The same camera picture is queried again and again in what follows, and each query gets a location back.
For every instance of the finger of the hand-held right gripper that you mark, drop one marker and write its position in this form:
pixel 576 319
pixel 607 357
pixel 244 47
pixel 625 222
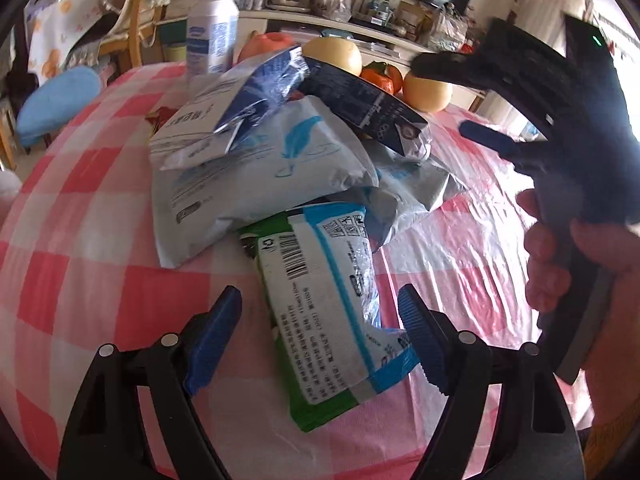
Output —
pixel 485 135
pixel 440 67

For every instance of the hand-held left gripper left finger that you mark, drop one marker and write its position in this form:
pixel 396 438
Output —
pixel 214 342

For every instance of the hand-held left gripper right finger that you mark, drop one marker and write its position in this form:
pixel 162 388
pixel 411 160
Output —
pixel 425 345

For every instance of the black snack packet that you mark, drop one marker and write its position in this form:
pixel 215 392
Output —
pixel 370 107

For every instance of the white packet blue feather print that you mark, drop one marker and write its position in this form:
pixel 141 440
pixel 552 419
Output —
pixel 415 190
pixel 280 180

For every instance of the green and white packet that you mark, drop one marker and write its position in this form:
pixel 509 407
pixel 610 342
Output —
pixel 320 320

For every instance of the blue and white packet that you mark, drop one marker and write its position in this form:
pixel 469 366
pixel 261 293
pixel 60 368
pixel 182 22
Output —
pixel 270 85

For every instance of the white packet grey print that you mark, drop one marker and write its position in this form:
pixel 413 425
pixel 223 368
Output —
pixel 187 132

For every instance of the person's right hand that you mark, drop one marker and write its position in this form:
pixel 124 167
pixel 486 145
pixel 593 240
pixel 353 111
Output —
pixel 615 310

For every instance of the yellow pear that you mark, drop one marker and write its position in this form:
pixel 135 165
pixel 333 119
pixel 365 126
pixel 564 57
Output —
pixel 427 92
pixel 335 55

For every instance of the clear bag of goods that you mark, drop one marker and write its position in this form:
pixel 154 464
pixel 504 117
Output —
pixel 445 27

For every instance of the plain tangerine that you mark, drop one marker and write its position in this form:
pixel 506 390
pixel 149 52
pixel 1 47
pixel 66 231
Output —
pixel 396 80

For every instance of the tangerine with green leaf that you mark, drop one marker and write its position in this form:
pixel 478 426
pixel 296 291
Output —
pixel 374 79

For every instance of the small water bottle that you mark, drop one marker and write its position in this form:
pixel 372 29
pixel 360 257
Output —
pixel 373 10
pixel 385 11

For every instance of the white television cabinet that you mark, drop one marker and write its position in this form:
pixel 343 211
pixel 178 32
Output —
pixel 295 19

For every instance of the red apple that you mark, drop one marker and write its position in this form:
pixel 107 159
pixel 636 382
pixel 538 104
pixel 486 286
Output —
pixel 267 44

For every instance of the red white checked tablecloth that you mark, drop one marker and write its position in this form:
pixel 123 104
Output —
pixel 100 210

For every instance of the white plastic bottle blue label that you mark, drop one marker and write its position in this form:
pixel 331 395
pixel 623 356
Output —
pixel 210 35

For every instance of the green plastic bin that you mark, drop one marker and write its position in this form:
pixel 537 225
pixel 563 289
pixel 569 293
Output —
pixel 175 52

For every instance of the blue seat cushion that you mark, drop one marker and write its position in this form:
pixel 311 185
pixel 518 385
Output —
pixel 55 105

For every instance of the wooden chair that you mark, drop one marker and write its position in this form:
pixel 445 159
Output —
pixel 134 35

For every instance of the white cloth orange print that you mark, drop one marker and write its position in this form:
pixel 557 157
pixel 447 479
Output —
pixel 60 25

